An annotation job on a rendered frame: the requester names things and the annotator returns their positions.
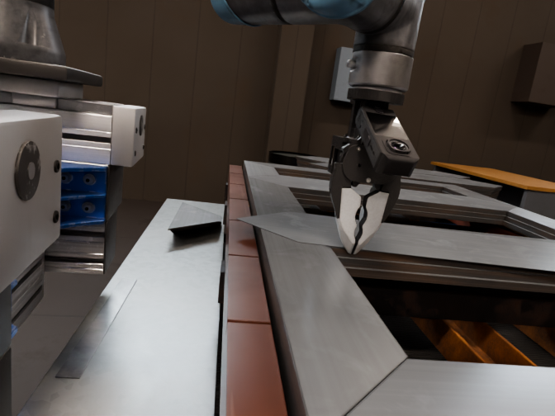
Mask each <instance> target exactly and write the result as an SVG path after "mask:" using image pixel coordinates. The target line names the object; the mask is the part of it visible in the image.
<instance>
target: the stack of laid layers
mask: <svg viewBox="0 0 555 416"><path fill-rule="evenodd" d="M275 169H276V171H277V173H278V174H279V175H283V176H290V177H304V178H312V179H320V180H326V181H329V180H330V176H331V174H328V173H313V172H307V171H299V170H292V169H285V168H275ZM243 173H244V181H245V186H246V190H247V195H248V199H249V208H250V212H251V216H254V215H257V211H256V208H255V204H254V199H253V195H252V192H251V188H250V184H249V178H248V174H247V171H246V167H245V164H244V167H243ZM289 189H290V191H291V192H292V194H293V195H294V197H295V198H296V199H297V200H298V202H299V203H300V204H305V205H313V206H328V207H334V206H333V203H332V200H331V198H330V192H329V191H316V190H308V189H301V188H293V187H289ZM401 189H406V190H414V191H428V192H435V193H443V194H450V195H458V196H464V195H463V194H460V193H458V192H455V191H452V190H449V189H447V188H445V187H435V186H428V185H420V184H413V183H406V182H401ZM390 213H392V214H399V215H414V216H423V217H430V218H439V219H446V220H461V221H470V222H477V223H486V224H494V225H504V226H505V227H507V228H510V229H512V230H514V231H517V232H519V233H521V234H524V235H526V236H528V237H530V238H528V237H520V236H511V235H503V234H488V233H479V232H472V231H463V230H455V229H444V230H451V231H458V232H465V233H473V234H486V235H494V236H501V237H508V238H516V239H529V240H536V241H544V242H551V243H555V229H552V228H549V227H547V226H545V225H541V224H539V223H536V222H534V221H532V220H528V219H525V218H523V217H521V216H518V215H515V214H512V213H510V212H508V211H503V210H488V209H481V208H473V207H466V206H451V205H443V204H435V203H428V202H420V201H406V200H397V202H396V204H395V205H394V207H393V208H392V210H391V212H390ZM416 227H423V226H416ZM423 228H430V229H439V228H431V227H423ZM254 233H255V238H256V243H257V247H258V252H259V260H260V265H261V269H262V273H263V282H264V286H265V291H266V296H267V300H268V308H269V313H270V317H271V321H272V326H273V334H274V339H275V343H276V348H277V356H278V360H279V365H280V370H281V374H282V383H283V387H284V391H285V396H286V401H287V409H288V413H289V416H306V411H305V407H304V404H303V400H302V397H301V391H300V387H299V384H298V379H297V376H296V370H295V367H294V363H293V360H292V354H291V350H290V347H289V343H288V339H287V333H286V329H285V326H284V323H283V319H282V313H281V310H280V306H279V302H278V296H277V292H276V289H275V285H274V282H273V276H272V273H271V269H270V266H269V261H268V255H267V252H266V248H265V245H264V241H263V236H262V232H261V229H260V228H258V227H256V226H254ZM327 247H330V246H327ZM330 248H332V250H333V251H334V253H335V254H336V256H337V257H338V259H339V260H340V261H341V262H342V264H343V265H344V267H345V268H346V270H347V271H348V273H349V274H350V276H351V277H366V278H376V279H385V280H395V281H414V282H424V283H434V284H444V285H455V286H473V287H483V288H493V289H503V290H513V291H532V292H542V293H553V294H555V272H549V271H541V270H534V269H526V268H518V267H504V266H497V265H489V264H481V263H474V262H459V261H452V260H444V259H437V258H422V257H415V256H407V255H400V254H393V253H379V252H373V251H365V250H360V251H359V252H358V253H356V254H352V253H351V254H350V253H348V252H347V250H346V249H345V248H337V247H330Z"/></svg>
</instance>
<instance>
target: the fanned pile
mask: <svg viewBox="0 0 555 416"><path fill-rule="evenodd" d="M221 221H222V217H221V216H220V215H217V214H215V213H212V212H210V211H207V210H203V209H201V208H198V207H195V206H192V205H189V204H187V203H184V202H183V203H182V204H181V205H180V207H179V209H178V212H177V214H176V215H175V216H174V218H173V221H172V223H171V224H170V226H169V227H168V230H170V231H172V232H173V233H177V232H183V231H188V230H194V229H203V228H208V227H213V226H218V225H221Z"/></svg>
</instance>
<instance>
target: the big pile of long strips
mask: <svg viewBox="0 0 555 416"><path fill-rule="evenodd" d="M296 159H297V161H296V163H297V164H298V165H297V166H299V167H303V168H316V169H324V170H328V165H329V160H330V159H329V158H322V157H314V156H296ZM401 179H408V180H416V181H422V182H436V183H443V184H451V185H456V186H459V187H463V188H465V189H468V190H470V191H474V192H477V193H480V194H482V195H484V196H489V197H491V198H494V199H497V196H498V195H499V191H501V190H502V189H501V188H502V187H503V186H499V185H494V184H490V183H485V182H477V181H473V180H471V179H470V177H465V176H460V175H456V174H451V173H443V172H437V171H430V170H424V169H416V168H415V169H414V171H413V173H412V174H411V176H410V177H402V176H401Z"/></svg>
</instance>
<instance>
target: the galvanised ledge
mask: <svg viewBox="0 0 555 416"><path fill-rule="evenodd" d="M183 202H184V203H187V204H189V205H192V206H195V207H198V208H201V209H203V210H207V211H210V212H212V213H215V214H217V215H220V216H221V217H222V221H221V225H218V226H213V227H208V228H203V229H194V230H188V231H183V232H177V233H173V232H172V231H170V230H168V227H169V226H170V224H171V223H172V221H173V218H174V216H175V215H176V214H177V212H178V209H179V207H180V205H181V204H182V203H183ZM224 209H225V205H224V204H216V203H208V202H200V201H184V200H176V199H168V198H167V200H166V201H165V202H164V203H163V205H162V206H161V208H160V209H159V211H158V213H157V214H156V216H155V217H154V218H153V219H152V221H151V222H150V224H149V226H148V227H147V228H146V230H145V231H144V233H143V234H142V235H141V237H140V239H139V240H138V241H137V243H136V244H135V246H134V247H133V249H132V250H131V251H130V253H129V254H128V256H127V257H126V259H125V261H124V262H123V263H122V264H121V266H120V267H119V269H118V270H117V272H116V274H115V275H114V276H113V278H112V279H111V280H110V282H109V283H108V285H107V286H106V288H105V289H104V291H103V292H102V293H101V295H100V296H99V298H98V299H97V301H96V302H95V304H94V305H93V307H92V308H91V309H90V310H89V312H88V314H87V315H86V317H85V318H84V320H83V322H82V323H81V324H80V325H79V326H78V328H77V330H76V331H75V333H74V334H73V336H72V337H71V339H70V340H69V341H68V343H67V344H66V346H65V347H64V349H63V350H62V352H61V353H60V354H59V356H58V357H57V358H56V360H55V362H54V363H53V365H52V366H51V368H50V369H49V370H48V371H47V373H46V374H45V376H44V378H43V379H42V381H41V382H40V384H39V385H38V386H37V387H36V389H35V391H34V392H33V394H32V395H31V397H30V398H29V399H28V400H27V402H26V404H25V405H24V406H23V408H22V409H21V411H20V413H19V414H18V415H17V416H214V413H215V397H216V367H217V351H218V335H219V320H220V304H221V303H218V291H219V283H220V275H221V260H222V258H223V243H224V228H225V225H223V218H224ZM121 278H126V279H136V280H137V281H136V283H135V284H134V286H133V288H132V290H131V291H130V294H129V295H128V296H127V298H126V300H125V302H124V304H123V306H122V307H121V309H120V310H119V312H118V314H117V316H116V317H115V319H114V320H113V322H112V324H111V326H110V328H109V329H108V331H107V333H106V335H105V336H104V338H103V340H102V341H101V343H100V345H99V346H98V348H97V350H96V351H95V353H94V355H93V357H92V359H91V361H90V362H89V363H88V366H87V367H86V369H85V371H84V372H83V374H82V376H81V377H80V379H72V378H57V377H55V376H56V374H57V373H58V371H59V370H60V368H61V367H62V365H63V364H64V363H65V361H66V360H67V358H68V357H69V355H70V353H71V352H72V351H73V349H74V348H75V346H76V345H77V344H78V342H79V340H80V339H81V337H82V336H83V335H84V333H85V332H86V330H87V329H88V327H89V325H90V324H91V322H92V321H93V320H94V319H95V317H96V316H97V314H98V312H99V311H100V309H101V308H102V307H103V305H104V304H105V302H106V301H107V299H108V297H109V296H110V294H111V293H112V292H113V291H114V289H115V288H116V286H117V284H118V283H119V281H120V280H121Z"/></svg>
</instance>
